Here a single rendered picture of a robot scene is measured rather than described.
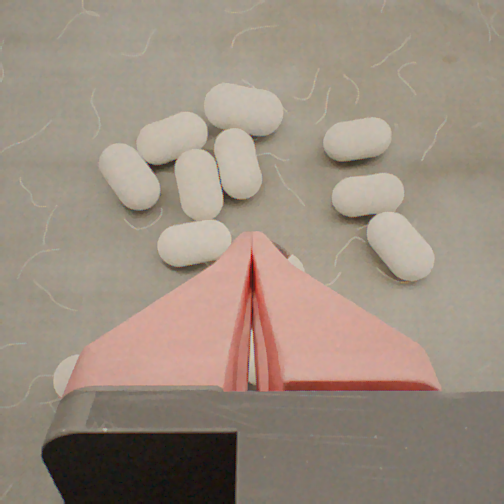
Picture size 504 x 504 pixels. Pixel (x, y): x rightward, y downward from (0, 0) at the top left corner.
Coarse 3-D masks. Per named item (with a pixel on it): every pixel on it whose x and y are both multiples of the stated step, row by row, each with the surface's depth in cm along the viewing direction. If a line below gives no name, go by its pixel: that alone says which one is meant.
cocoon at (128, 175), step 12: (120, 144) 20; (108, 156) 19; (120, 156) 19; (132, 156) 20; (108, 168) 19; (120, 168) 19; (132, 168) 19; (144, 168) 20; (108, 180) 20; (120, 180) 19; (132, 180) 19; (144, 180) 19; (156, 180) 20; (120, 192) 19; (132, 192) 19; (144, 192) 19; (156, 192) 20; (132, 204) 19; (144, 204) 19
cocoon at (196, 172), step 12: (180, 156) 20; (192, 156) 19; (204, 156) 19; (180, 168) 19; (192, 168) 19; (204, 168) 19; (216, 168) 20; (180, 180) 19; (192, 180) 19; (204, 180) 19; (216, 180) 20; (180, 192) 19; (192, 192) 19; (204, 192) 19; (216, 192) 19; (192, 204) 19; (204, 204) 19; (216, 204) 19; (192, 216) 19; (204, 216) 19
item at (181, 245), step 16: (192, 224) 19; (208, 224) 19; (160, 240) 19; (176, 240) 18; (192, 240) 18; (208, 240) 19; (224, 240) 19; (160, 256) 19; (176, 256) 19; (192, 256) 19; (208, 256) 19
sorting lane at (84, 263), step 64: (0, 0) 24; (64, 0) 24; (128, 0) 24; (192, 0) 24; (256, 0) 24; (320, 0) 24; (384, 0) 24; (448, 0) 24; (0, 64) 23; (64, 64) 23; (128, 64) 23; (192, 64) 23; (256, 64) 23; (320, 64) 23; (384, 64) 23; (448, 64) 23; (0, 128) 22; (64, 128) 22; (128, 128) 22; (320, 128) 22; (448, 128) 22; (0, 192) 21; (64, 192) 21; (320, 192) 21; (448, 192) 21; (0, 256) 20; (64, 256) 20; (128, 256) 20; (320, 256) 20; (448, 256) 20; (0, 320) 20; (64, 320) 19; (384, 320) 20; (448, 320) 20; (0, 384) 19; (448, 384) 19; (0, 448) 18
